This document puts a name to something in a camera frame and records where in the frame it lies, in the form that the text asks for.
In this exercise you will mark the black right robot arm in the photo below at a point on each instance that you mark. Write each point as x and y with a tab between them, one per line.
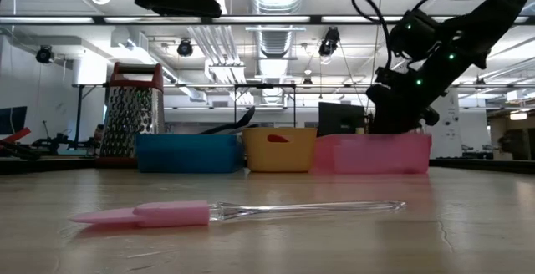
489	15

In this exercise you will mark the red and black tool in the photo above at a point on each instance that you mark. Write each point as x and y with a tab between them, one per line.
16	135

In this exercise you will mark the black slotted spoon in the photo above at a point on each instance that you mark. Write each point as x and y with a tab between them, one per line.
221	129

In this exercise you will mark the pink plastic bin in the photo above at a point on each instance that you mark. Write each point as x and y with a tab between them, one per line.
372	155

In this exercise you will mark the black overhead crossbar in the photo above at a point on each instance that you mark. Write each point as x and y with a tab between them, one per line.
313	19

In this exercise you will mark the glowing ceiling lamp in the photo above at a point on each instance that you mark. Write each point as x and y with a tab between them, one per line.
518	116

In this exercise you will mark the black background table frame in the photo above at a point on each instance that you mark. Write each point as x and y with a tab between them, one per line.
265	86

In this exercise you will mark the black solid spoon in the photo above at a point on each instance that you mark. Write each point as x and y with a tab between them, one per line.
247	117

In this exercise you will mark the orange plastic bin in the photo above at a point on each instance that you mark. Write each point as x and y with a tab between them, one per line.
280	157

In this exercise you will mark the black aluminium table frame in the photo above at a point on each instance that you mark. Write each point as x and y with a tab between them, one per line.
42	163

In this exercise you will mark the blue plastic bin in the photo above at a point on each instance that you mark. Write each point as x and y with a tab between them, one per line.
188	153

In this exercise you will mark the black ceiling spotlight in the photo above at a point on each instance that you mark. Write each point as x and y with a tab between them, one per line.
44	54
329	42
184	47

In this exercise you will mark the black computer monitor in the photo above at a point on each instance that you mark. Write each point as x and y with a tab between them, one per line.
12	120
340	118

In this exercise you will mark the white pillar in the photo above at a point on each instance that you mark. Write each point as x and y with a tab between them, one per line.
446	123

